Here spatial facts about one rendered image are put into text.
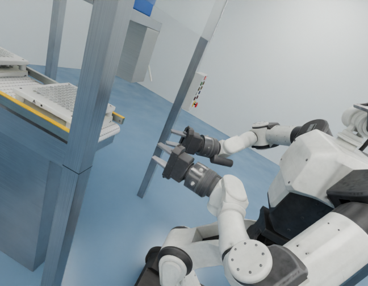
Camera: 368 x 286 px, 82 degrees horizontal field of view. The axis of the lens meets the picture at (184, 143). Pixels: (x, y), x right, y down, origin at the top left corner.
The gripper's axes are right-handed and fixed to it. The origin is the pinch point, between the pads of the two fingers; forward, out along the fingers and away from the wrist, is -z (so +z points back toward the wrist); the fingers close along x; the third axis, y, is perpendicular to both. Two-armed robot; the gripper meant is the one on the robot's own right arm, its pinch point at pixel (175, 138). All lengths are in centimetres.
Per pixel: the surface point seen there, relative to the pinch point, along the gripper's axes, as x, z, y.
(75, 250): 97, -23, 16
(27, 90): 1, -53, 11
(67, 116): 1.4, -38.0, -1.0
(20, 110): 6, -53, 5
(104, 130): 8.7, -25.8, 8.9
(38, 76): 6, -58, 41
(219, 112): 63, 187, 302
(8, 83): 9, -65, 29
